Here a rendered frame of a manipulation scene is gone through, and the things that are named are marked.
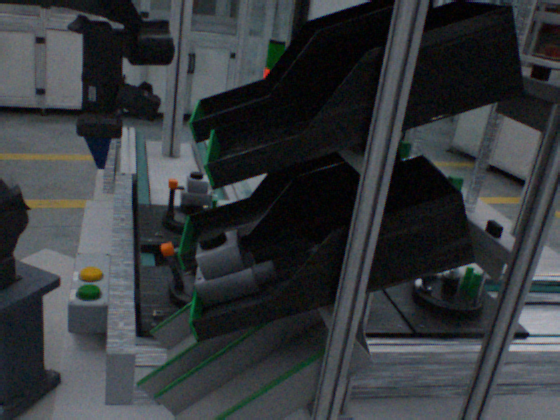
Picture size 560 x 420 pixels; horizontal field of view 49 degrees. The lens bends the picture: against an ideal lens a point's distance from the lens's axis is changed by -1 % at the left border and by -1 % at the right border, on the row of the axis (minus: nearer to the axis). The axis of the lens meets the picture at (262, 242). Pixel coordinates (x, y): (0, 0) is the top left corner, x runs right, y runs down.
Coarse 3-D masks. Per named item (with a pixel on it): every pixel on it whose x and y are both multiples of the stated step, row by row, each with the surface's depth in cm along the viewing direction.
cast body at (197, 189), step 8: (192, 176) 139; (200, 176) 139; (192, 184) 139; (200, 184) 139; (184, 192) 139; (192, 192) 139; (200, 192) 140; (208, 192) 141; (184, 200) 140; (192, 200) 140; (200, 200) 140; (208, 200) 141
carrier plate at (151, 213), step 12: (144, 204) 153; (144, 216) 146; (156, 216) 147; (144, 228) 139; (156, 228) 140; (144, 240) 133; (156, 240) 134; (168, 240) 135; (180, 240) 136; (144, 252) 132; (156, 252) 133
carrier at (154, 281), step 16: (144, 272) 120; (160, 272) 121; (192, 272) 117; (144, 288) 114; (160, 288) 115; (176, 288) 111; (192, 288) 113; (144, 304) 109; (160, 304) 110; (176, 304) 110; (144, 320) 104; (160, 320) 105; (144, 336) 102
